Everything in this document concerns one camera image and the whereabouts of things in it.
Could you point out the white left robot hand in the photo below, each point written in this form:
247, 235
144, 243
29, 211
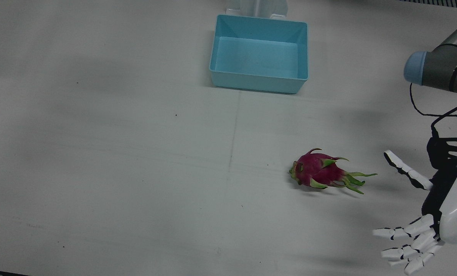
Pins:
452, 207

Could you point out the pink dragon fruit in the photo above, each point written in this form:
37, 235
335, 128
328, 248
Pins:
316, 171

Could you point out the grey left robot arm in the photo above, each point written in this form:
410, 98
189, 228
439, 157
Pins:
445, 63

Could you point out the light blue plastic bin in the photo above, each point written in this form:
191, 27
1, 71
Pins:
259, 53

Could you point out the white stand base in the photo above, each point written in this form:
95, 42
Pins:
257, 8

